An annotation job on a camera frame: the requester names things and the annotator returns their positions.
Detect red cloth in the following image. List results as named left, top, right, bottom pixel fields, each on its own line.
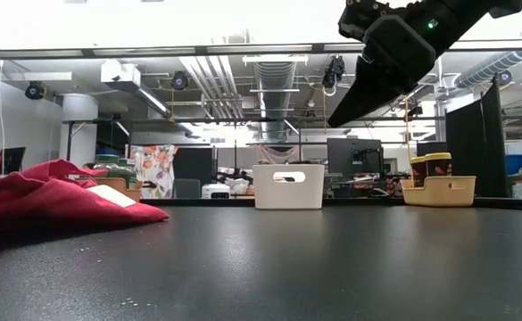
left=0, top=159, right=170, bottom=233

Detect black table frame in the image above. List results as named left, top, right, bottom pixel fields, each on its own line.
left=139, top=197, right=522, bottom=211

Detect floral cloth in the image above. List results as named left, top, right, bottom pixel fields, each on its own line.
left=128, top=144, right=179, bottom=201

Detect black hanging device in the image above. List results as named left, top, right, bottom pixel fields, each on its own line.
left=321, top=54, right=347, bottom=98

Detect tan plastic bin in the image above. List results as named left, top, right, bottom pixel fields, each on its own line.
left=401, top=175, right=478, bottom=208

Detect black desk monitor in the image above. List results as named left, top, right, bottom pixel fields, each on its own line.
left=326, top=136, right=385, bottom=177

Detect blue storage bin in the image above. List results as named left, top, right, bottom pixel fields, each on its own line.
left=505, top=153, right=522, bottom=177

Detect black overhead frame bar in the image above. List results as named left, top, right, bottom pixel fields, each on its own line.
left=0, top=40, right=522, bottom=59

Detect white ceiling light bar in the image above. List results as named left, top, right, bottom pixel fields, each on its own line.
left=1, top=70, right=73, bottom=83

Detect white plastic bin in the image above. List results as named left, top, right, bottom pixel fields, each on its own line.
left=252, top=163, right=327, bottom=210

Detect white printer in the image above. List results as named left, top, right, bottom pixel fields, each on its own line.
left=201, top=183, right=232, bottom=201

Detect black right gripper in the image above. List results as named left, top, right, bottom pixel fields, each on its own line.
left=326, top=0, right=439, bottom=129

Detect silver ceiling duct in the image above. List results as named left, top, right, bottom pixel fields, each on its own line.
left=253, top=60, right=298, bottom=143
left=453, top=49, right=522, bottom=89

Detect tall black partition panel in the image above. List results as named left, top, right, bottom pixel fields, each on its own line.
left=445, top=75, right=510, bottom=199

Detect white ceiling unit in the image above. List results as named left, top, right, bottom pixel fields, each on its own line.
left=99, top=59, right=142, bottom=86

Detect yellow-lid spice jar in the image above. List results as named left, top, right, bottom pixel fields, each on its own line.
left=409, top=155, right=427, bottom=188
left=423, top=152, right=453, bottom=178

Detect white round column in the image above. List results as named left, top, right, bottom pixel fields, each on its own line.
left=61, top=92, right=100, bottom=169

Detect white ceiling light panel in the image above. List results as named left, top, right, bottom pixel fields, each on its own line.
left=241, top=53, right=310, bottom=67

